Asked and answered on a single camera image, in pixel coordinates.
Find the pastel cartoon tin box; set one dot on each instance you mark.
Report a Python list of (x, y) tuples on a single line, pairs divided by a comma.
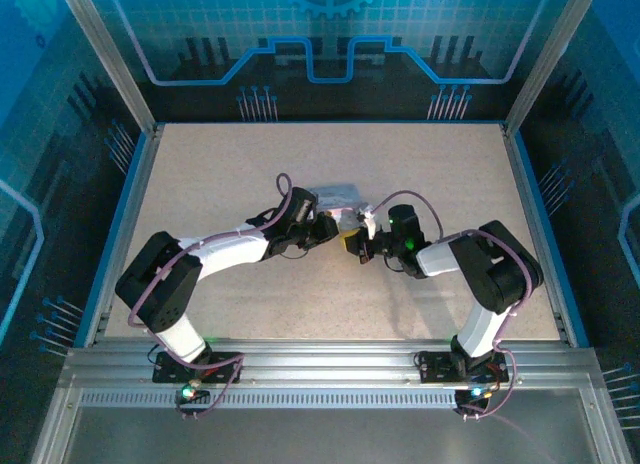
[(337, 196)]

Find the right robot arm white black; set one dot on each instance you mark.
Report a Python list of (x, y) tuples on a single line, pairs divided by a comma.
[(500, 269)]

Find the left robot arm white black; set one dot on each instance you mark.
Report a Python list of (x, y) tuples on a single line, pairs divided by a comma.
[(160, 284)]

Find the grey metal sheet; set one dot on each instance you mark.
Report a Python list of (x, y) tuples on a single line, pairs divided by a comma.
[(325, 436)]

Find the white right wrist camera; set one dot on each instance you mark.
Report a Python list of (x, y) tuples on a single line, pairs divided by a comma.
[(370, 226)]

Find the aluminium front rail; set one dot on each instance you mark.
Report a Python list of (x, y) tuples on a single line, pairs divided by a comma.
[(325, 364)]

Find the aluminium side rail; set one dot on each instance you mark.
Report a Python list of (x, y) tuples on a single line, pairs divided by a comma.
[(535, 209), (135, 209)]

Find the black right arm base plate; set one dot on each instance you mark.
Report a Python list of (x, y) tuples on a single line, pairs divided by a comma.
[(435, 369)]

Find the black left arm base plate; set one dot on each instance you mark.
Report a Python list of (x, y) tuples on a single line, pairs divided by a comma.
[(170, 371)]

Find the aluminium frame post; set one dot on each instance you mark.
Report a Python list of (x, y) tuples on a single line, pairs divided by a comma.
[(545, 59), (110, 59)]

